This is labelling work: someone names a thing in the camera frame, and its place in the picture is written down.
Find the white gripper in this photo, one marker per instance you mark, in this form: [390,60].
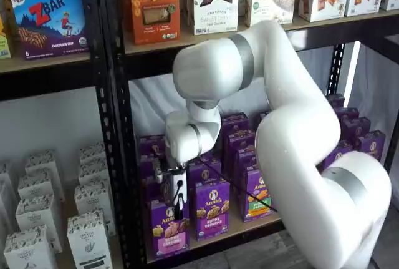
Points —
[183,177]

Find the purple Annie's box pink patch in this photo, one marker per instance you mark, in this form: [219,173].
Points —
[170,237]

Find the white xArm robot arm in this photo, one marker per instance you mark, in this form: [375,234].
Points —
[296,156]

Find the purple Annie's box violet patch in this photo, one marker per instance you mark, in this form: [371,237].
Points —
[213,216]

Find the purple Annie's box green patch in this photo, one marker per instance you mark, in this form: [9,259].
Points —
[252,188]

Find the purple Annie's box brown patch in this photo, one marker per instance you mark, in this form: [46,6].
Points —
[335,153]

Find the orange snack box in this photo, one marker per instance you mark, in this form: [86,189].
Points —
[154,10]

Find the white Sweet Thins box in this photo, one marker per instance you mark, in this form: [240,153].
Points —
[215,7]

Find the blue Zbar snack box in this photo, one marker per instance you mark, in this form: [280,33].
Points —
[50,22]

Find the yellow brown snack box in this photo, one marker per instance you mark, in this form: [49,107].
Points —
[3,44]

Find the white patterned carton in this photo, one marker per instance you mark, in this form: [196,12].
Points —
[39,186]
[92,153]
[29,250]
[88,244]
[93,203]
[37,216]
[4,172]
[93,173]
[40,163]

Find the black metal shelving rack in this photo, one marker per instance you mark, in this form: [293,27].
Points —
[46,85]
[117,125]

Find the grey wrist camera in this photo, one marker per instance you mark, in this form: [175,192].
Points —
[158,172]

